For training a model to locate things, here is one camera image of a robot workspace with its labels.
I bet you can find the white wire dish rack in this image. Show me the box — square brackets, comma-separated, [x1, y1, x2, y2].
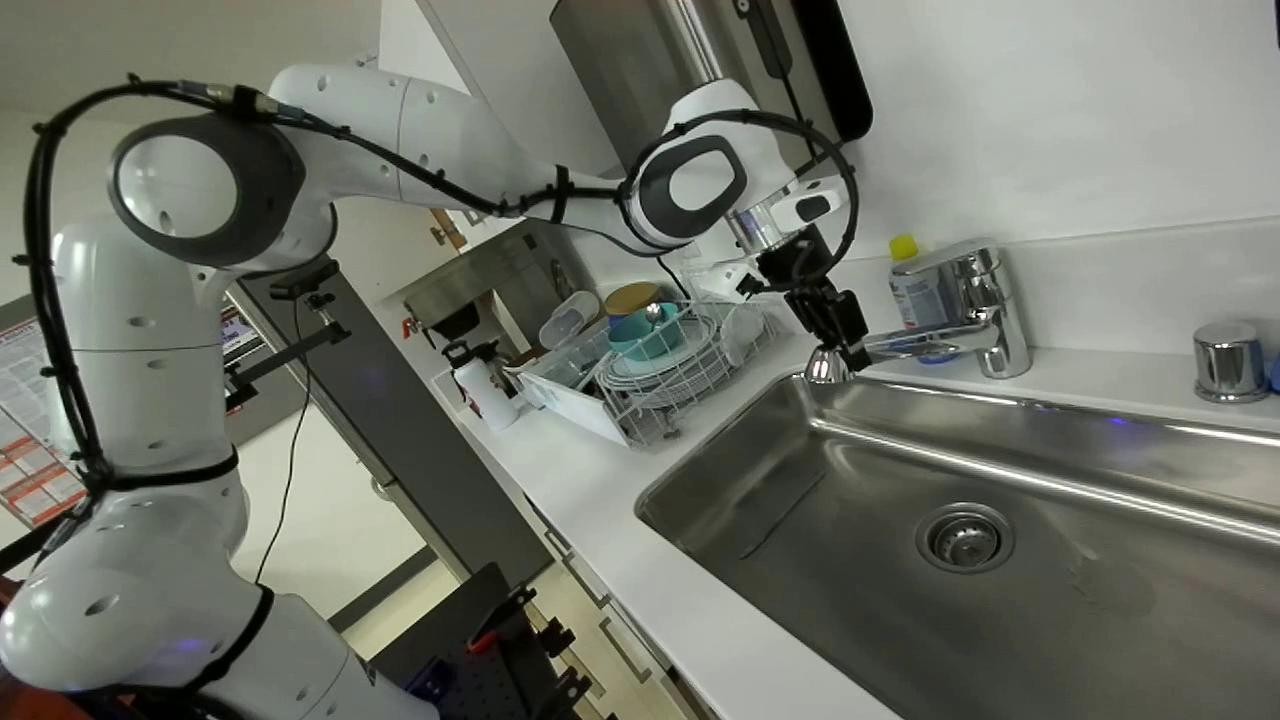
[585, 283, 777, 449]

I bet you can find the white dish rack drain tray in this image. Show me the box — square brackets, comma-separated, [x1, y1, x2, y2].
[513, 366, 630, 452]

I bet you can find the black wall dispenser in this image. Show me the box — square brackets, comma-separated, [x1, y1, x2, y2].
[745, 0, 874, 144]

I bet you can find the stainless steel appliance box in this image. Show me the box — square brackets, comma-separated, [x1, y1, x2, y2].
[395, 219, 604, 362]

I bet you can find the chrome sink faucet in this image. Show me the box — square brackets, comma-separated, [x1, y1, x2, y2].
[804, 238, 1035, 390]

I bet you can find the tan round lid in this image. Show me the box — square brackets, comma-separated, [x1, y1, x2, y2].
[600, 277, 677, 318]

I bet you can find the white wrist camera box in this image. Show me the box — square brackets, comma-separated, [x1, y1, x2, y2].
[765, 185, 851, 231]

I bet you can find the wall board with posters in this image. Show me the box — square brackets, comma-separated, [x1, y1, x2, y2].
[0, 296, 94, 534]

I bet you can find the dark gray cabinet panel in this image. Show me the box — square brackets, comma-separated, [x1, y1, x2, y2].
[230, 256, 554, 590]

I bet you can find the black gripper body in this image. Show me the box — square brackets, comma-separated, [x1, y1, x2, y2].
[754, 219, 841, 296]

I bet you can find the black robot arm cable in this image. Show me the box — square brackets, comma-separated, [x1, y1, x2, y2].
[16, 74, 863, 534]

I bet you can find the stainless paper towel dispenser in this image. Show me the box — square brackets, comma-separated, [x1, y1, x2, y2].
[549, 0, 751, 171]

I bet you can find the beige counter cabinet front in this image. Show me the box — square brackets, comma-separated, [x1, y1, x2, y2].
[513, 492, 724, 720]

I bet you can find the black equipment with red part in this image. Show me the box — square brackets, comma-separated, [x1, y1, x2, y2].
[366, 559, 594, 720]

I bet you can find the round metal sink drain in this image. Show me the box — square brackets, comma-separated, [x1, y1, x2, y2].
[916, 497, 1021, 581]

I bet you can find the stainless steel sink basin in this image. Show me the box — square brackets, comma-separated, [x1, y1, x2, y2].
[630, 366, 1280, 720]

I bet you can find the clear plastic container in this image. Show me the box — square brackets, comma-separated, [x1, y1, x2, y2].
[534, 289, 608, 371]

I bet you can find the teal bowl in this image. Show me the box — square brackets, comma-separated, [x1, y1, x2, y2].
[604, 301, 694, 385]

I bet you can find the chrome cup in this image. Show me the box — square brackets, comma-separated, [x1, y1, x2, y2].
[1188, 314, 1272, 409]

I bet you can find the black coffee maker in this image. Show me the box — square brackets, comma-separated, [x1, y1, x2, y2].
[432, 296, 516, 375]

